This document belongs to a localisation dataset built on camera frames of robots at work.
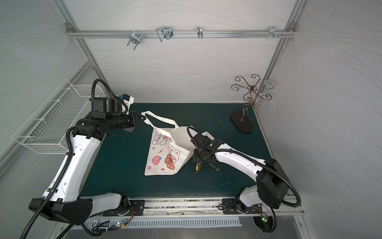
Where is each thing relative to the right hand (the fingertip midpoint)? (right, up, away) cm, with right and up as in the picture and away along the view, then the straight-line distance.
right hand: (197, 158), depth 83 cm
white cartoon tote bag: (-15, +6, -2) cm, 16 cm away
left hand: (-25, +23, -14) cm, 37 cm away
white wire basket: (-65, +28, -10) cm, 72 cm away
